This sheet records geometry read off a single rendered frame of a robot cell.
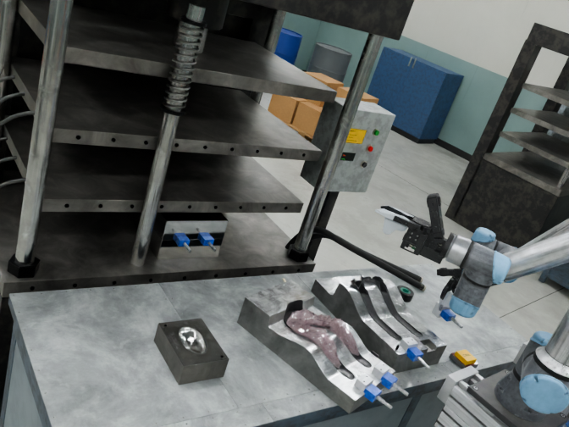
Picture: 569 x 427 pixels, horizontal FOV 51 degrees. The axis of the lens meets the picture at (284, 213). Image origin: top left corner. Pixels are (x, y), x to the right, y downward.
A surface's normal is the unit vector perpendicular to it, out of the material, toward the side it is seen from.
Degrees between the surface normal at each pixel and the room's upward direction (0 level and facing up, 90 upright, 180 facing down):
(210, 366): 90
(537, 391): 97
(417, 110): 90
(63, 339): 0
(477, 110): 90
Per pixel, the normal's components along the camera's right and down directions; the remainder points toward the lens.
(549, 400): -0.44, 0.37
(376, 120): 0.51, 0.49
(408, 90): -0.70, 0.08
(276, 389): 0.29, -0.87
